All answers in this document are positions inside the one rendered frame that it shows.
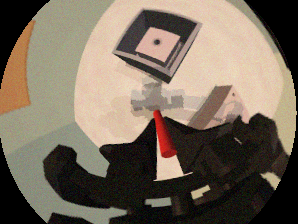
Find red peg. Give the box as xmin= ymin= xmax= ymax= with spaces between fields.
xmin=153 ymin=109 xmax=177 ymax=159

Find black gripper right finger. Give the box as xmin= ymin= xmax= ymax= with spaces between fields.
xmin=164 ymin=116 xmax=233 ymax=175

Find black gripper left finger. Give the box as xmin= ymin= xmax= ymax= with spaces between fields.
xmin=100 ymin=119 xmax=157 ymax=180

